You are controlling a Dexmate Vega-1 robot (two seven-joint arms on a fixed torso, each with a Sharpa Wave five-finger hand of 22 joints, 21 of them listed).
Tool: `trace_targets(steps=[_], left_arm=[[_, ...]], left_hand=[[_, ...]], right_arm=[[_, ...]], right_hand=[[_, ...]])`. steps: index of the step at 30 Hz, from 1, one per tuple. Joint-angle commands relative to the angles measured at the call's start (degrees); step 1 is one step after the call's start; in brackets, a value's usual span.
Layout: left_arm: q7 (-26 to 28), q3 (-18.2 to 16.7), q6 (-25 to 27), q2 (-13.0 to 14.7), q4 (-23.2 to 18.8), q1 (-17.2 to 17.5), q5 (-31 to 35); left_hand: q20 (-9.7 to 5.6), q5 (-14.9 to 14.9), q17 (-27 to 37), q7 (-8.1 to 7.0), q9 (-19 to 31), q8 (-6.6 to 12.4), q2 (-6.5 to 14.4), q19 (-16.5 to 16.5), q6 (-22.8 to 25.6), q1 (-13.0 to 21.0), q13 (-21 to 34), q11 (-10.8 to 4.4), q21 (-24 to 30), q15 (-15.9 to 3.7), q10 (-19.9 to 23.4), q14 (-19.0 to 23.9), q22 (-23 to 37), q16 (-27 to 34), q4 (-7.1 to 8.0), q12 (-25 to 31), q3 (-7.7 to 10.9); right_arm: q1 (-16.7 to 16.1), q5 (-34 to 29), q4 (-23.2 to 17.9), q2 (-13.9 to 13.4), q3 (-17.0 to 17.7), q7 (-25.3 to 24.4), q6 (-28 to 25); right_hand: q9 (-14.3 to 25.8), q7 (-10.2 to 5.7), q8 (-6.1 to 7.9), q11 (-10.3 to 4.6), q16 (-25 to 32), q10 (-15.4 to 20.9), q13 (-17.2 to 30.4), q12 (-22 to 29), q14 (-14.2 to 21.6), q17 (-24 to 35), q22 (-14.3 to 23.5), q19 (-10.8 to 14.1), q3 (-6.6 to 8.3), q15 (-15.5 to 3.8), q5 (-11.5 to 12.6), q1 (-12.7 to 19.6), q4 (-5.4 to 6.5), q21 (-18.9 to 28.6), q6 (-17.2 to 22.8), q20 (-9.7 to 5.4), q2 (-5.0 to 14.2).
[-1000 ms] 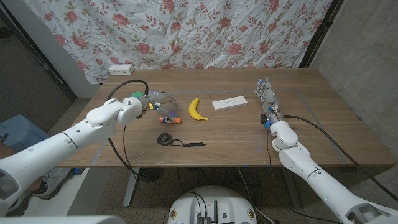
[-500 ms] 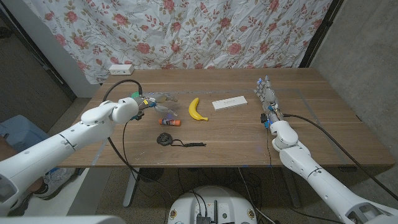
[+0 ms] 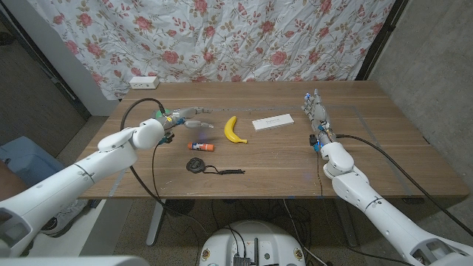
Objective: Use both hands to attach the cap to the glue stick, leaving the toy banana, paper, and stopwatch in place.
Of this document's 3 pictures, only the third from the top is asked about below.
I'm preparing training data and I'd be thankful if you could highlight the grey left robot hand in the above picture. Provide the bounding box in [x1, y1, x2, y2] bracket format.
[158, 106, 214, 134]

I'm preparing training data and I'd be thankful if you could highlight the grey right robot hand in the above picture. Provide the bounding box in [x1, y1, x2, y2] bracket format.
[301, 88, 338, 147]

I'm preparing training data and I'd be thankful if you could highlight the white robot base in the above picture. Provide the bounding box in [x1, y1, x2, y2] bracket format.
[198, 220, 307, 266]

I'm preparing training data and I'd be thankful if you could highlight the yellow toy banana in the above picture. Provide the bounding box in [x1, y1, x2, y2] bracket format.
[223, 115, 248, 145]

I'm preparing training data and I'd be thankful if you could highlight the white stylus pen box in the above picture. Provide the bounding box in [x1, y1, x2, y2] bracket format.
[251, 113, 296, 132]

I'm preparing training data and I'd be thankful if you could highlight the white power strip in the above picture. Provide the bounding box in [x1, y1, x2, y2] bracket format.
[128, 75, 160, 90]

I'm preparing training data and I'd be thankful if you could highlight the floral curtain backdrop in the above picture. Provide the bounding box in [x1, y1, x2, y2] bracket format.
[27, 0, 396, 100]

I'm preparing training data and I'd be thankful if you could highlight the black round floor object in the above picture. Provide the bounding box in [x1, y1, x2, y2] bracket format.
[165, 199, 196, 218]

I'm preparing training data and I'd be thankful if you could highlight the black backdrop pole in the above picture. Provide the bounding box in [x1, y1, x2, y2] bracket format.
[355, 0, 409, 81]

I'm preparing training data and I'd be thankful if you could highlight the grey table leg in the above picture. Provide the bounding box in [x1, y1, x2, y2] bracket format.
[146, 199, 167, 248]
[334, 198, 358, 248]

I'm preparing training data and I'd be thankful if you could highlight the grey sneaker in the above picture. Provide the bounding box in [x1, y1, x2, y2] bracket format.
[40, 199, 89, 237]

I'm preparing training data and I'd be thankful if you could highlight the blue plastic bin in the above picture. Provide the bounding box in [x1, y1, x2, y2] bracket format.
[0, 135, 69, 188]

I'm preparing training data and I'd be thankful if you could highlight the person's bare limb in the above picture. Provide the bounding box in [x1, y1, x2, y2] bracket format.
[0, 160, 29, 202]

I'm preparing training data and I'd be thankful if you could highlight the black stopwatch with lanyard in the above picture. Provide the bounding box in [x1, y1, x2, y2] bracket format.
[186, 157, 246, 176]

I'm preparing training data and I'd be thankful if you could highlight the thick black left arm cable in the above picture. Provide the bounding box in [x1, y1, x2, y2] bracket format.
[120, 98, 167, 132]

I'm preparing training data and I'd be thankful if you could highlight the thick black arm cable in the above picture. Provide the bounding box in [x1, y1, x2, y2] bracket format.
[335, 134, 473, 237]
[120, 98, 167, 132]

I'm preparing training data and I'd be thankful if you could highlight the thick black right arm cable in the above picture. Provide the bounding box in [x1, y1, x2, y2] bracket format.
[335, 134, 473, 237]

